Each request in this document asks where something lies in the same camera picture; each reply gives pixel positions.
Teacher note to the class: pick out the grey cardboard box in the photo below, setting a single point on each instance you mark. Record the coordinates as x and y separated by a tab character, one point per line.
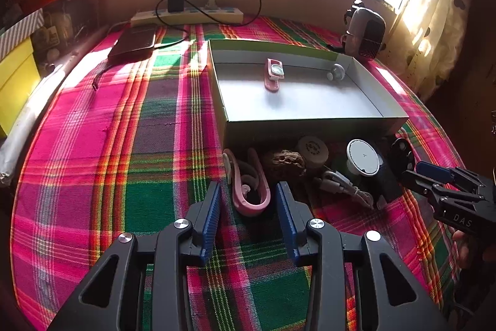
294	98

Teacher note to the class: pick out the black textured flashlight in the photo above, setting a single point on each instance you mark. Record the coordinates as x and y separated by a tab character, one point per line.
385	178

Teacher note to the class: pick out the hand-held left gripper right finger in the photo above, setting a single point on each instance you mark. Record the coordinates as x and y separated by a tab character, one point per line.
286	222

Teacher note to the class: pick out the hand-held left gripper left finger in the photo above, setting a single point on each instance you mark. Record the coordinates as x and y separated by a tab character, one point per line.
211	222

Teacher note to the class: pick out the green spool with white cap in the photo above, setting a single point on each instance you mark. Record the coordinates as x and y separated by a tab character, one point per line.
363	157

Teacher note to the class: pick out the striped box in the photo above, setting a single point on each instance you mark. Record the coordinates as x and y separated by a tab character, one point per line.
19	30

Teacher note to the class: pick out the pink gadget with round lens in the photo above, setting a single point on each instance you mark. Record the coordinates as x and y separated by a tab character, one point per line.
274	73

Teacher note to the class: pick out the beige round jar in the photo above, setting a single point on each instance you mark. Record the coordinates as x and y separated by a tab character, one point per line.
312	150

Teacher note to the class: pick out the person's right hand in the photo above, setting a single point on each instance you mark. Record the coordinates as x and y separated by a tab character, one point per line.
465	251

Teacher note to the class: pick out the yellow box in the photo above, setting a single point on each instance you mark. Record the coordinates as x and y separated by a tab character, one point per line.
15	83

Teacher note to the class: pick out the small pink black heater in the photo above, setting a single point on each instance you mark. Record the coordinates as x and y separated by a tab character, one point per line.
366	30

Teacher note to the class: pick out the small pale figurine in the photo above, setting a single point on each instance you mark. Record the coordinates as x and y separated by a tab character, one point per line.
212	1

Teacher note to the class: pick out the cream dotted curtain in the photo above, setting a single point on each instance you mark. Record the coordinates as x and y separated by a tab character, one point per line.
434	13

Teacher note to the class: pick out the plaid tablecloth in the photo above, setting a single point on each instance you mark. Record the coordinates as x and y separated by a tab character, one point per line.
116	160

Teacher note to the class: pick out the white power strip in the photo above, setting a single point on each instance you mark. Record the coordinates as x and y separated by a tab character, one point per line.
217	15

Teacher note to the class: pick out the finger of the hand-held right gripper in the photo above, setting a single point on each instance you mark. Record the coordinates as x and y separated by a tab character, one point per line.
420	183
434	169

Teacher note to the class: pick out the black round gadget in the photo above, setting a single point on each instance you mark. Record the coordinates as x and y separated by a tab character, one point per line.
402	154

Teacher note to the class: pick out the large brown wrinkled walnut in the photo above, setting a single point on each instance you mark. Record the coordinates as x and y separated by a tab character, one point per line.
285	164

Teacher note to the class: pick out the pink carabiner clip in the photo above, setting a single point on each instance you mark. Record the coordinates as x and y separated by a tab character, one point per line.
248	205

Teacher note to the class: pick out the dark power bank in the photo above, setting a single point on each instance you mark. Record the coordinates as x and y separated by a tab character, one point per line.
133	42

